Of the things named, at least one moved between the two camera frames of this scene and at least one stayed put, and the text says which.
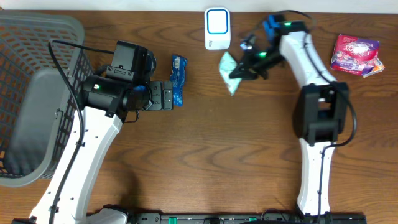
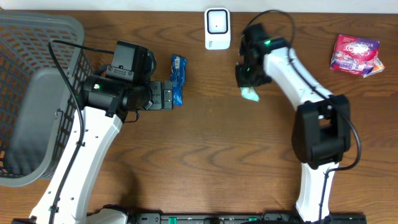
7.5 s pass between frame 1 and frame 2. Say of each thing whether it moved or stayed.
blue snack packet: stayed
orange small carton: stayed
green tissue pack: moved
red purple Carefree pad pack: stayed
